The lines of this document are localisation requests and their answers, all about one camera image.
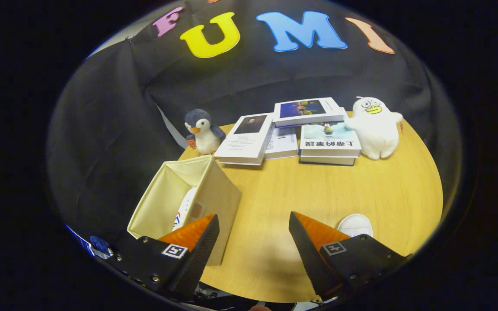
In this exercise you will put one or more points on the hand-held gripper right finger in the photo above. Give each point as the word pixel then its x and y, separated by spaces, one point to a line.
pixel 314 263

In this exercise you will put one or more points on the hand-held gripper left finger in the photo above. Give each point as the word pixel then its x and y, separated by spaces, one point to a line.
pixel 199 259

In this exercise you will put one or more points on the white canvas shoe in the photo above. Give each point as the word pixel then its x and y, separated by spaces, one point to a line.
pixel 185 209
pixel 355 224

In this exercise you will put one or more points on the beige fabric storage box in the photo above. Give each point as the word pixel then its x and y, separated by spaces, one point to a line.
pixel 225 190

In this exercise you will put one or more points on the blue plastic clamp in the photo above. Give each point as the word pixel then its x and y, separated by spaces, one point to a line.
pixel 100 244

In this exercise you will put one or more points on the thin white book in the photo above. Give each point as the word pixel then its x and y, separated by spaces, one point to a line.
pixel 282 144

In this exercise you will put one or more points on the navy penguin plush toy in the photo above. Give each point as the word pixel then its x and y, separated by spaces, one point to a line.
pixel 205 136

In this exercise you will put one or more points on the book with pale teal cover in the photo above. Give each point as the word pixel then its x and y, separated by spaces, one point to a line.
pixel 329 140

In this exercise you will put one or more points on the white book with portrait cover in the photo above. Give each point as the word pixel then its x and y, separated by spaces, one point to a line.
pixel 244 140

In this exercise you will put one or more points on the white duck plush toy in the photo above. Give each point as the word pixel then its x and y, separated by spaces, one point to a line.
pixel 376 134

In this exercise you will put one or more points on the book with blue picture cover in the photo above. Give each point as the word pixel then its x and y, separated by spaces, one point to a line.
pixel 307 110

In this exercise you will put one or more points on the black backdrop cloth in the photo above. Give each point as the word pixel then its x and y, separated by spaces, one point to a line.
pixel 102 129

